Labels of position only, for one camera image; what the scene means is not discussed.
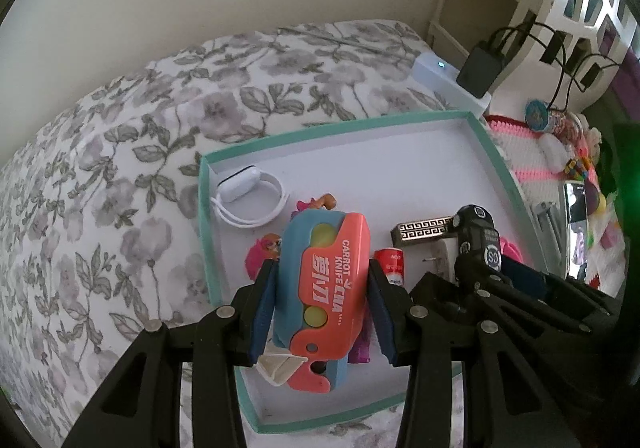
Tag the bead jar with blue lid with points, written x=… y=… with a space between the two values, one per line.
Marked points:
x=537 y=113

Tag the red tube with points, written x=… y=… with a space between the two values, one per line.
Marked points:
x=390 y=263

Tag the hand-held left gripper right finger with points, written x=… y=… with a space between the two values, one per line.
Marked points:
x=382 y=313

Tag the white power strip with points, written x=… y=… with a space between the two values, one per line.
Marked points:
x=440 y=78

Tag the coral and blue toy knife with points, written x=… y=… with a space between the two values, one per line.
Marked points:
x=325 y=278

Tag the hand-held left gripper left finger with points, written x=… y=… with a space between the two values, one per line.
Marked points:
x=265 y=308

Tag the pink watch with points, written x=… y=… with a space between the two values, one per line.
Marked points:
x=512 y=248

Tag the white smart band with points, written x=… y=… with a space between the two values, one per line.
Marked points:
x=240 y=183

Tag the white lattice panel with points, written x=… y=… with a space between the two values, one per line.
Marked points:
x=555 y=21

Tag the purple pen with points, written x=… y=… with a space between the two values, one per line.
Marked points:
x=360 y=348

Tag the black power adapter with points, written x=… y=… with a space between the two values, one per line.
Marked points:
x=477 y=71

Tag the brown and pink pup figure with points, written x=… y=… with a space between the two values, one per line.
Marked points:
x=262 y=250

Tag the pink and white knitted cloth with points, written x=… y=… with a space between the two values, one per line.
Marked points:
x=530 y=158

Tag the colourful bead charm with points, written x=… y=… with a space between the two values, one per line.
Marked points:
x=580 y=166

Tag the smartphone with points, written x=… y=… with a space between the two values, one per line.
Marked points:
x=575 y=228

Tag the gold patterned lighter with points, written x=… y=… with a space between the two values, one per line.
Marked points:
x=420 y=230

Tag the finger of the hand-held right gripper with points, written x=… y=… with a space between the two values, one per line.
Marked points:
x=450 y=290
x=522 y=278

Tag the teal and white box tray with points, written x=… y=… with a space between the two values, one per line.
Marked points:
x=380 y=163

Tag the white charger plug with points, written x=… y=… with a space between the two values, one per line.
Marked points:
x=447 y=258

